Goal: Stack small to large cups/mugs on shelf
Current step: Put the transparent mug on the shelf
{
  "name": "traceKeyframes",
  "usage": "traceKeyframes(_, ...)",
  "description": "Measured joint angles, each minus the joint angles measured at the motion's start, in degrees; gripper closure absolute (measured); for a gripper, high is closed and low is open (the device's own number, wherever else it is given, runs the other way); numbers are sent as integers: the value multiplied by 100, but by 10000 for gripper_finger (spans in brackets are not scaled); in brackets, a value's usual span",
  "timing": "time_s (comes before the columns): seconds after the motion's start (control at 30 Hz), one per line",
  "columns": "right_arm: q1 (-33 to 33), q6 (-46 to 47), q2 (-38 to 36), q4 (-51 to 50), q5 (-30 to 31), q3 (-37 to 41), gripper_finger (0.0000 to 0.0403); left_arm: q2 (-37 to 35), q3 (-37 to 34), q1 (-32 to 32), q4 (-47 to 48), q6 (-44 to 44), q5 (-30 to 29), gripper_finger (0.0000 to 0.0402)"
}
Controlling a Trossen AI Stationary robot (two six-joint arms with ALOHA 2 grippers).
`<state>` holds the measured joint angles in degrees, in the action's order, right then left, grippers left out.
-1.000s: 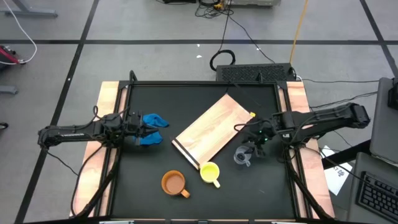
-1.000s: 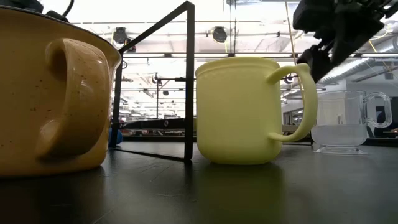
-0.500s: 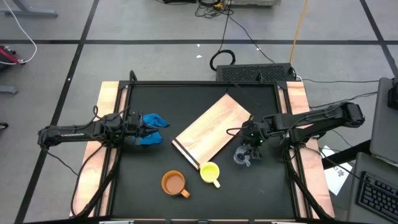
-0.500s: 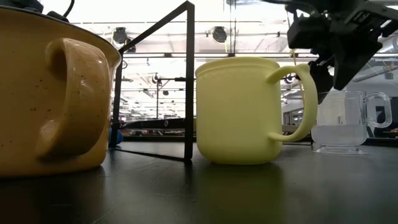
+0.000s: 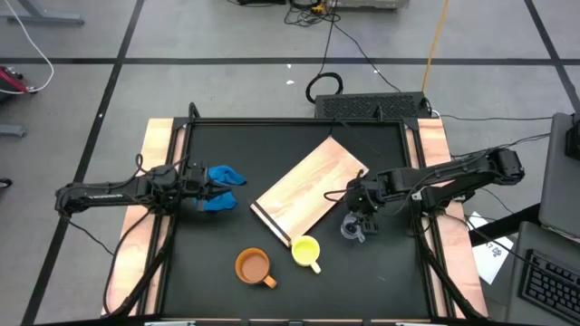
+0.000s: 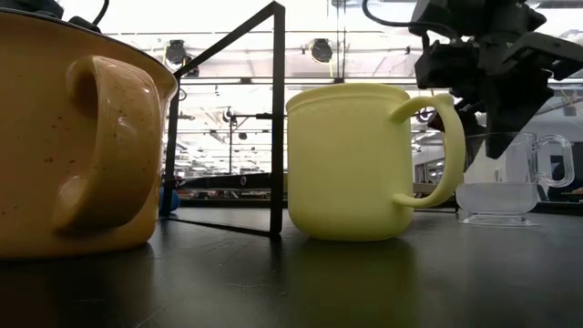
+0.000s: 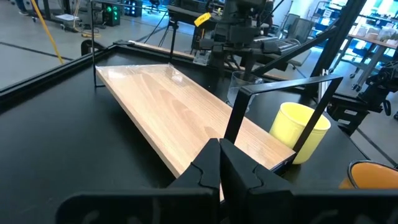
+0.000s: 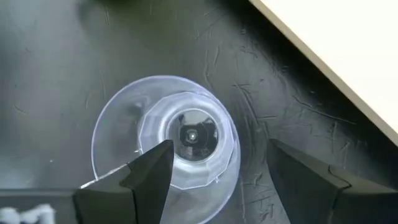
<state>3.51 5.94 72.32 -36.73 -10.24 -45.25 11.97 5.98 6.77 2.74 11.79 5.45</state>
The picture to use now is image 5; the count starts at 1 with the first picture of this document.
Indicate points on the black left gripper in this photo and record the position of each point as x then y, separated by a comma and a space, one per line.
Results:
196, 181

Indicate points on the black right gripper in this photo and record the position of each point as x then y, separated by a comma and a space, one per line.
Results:
362, 201

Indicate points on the clear glass mug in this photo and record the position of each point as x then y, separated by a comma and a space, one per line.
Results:
348, 230

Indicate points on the pale yellow mug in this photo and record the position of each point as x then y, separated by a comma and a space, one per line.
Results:
304, 251

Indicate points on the orange speckled mug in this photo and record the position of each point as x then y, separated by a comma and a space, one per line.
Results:
252, 267

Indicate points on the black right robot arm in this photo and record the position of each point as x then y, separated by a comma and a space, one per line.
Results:
453, 174

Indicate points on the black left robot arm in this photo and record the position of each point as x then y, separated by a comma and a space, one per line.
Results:
104, 195

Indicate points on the blue cloth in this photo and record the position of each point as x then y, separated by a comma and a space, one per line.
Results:
226, 174

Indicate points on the black perforated computer case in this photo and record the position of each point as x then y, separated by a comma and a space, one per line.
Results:
367, 106

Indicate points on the white paper sheet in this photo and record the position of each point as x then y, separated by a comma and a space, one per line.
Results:
491, 256

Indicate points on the black keyboard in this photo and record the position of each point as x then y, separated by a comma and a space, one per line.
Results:
550, 285

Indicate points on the red device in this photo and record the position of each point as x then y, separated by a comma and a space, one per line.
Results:
11, 80

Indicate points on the grey table leg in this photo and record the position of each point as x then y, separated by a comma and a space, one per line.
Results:
50, 18

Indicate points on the wooden shelf with black frame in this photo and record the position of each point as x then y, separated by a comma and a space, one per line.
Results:
308, 190

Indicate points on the black table frame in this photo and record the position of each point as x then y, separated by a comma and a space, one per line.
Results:
294, 121

